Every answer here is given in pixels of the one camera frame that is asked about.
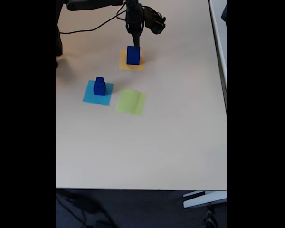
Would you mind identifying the large blue cube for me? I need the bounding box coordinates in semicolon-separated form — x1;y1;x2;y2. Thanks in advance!
126;46;141;66

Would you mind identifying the orange paper square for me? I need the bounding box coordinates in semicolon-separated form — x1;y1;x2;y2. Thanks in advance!
119;49;145;71

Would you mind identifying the green paper square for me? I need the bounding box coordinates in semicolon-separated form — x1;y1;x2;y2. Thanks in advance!
115;88;147;117

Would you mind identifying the light blue paper square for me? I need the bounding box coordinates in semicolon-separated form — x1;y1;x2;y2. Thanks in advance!
82;79;114;106

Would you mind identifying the medium blue cube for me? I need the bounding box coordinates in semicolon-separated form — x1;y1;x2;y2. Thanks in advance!
93;84;107;96

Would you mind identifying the white table foot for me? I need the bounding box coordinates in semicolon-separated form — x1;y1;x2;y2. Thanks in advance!
182;190;227;209

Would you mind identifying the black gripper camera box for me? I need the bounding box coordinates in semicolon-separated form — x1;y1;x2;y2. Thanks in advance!
144;8;167;35

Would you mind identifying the black floor cable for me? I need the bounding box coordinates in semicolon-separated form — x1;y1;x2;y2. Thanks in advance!
56;190;114;228

